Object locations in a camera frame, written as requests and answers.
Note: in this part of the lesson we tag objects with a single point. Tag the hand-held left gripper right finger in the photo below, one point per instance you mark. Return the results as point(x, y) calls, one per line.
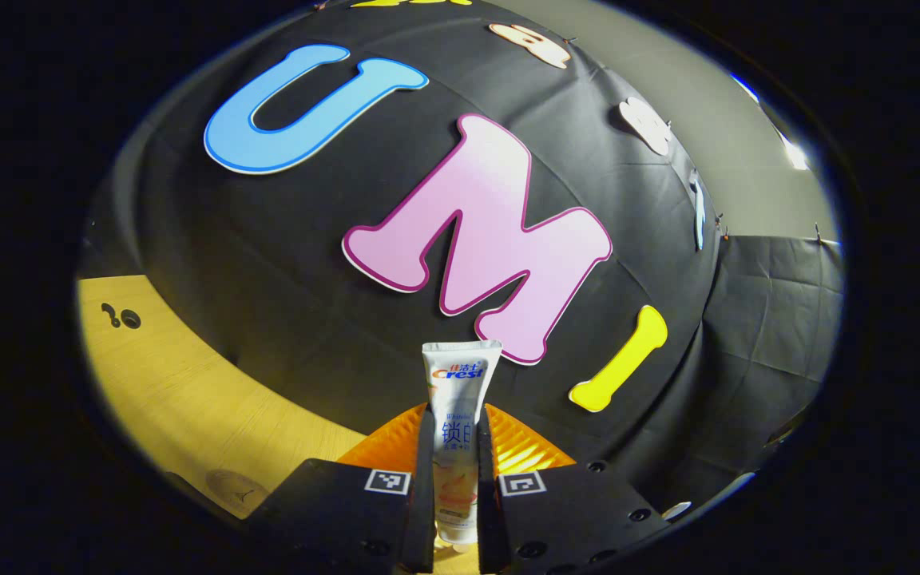
point(572, 511)

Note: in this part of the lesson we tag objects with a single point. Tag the white toothpaste tube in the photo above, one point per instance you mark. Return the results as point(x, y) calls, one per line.
point(460, 383)

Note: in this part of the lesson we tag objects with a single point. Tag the black backdrop cloth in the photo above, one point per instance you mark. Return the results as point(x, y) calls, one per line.
point(268, 239)

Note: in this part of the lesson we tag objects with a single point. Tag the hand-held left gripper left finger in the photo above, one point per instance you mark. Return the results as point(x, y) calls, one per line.
point(348, 511)

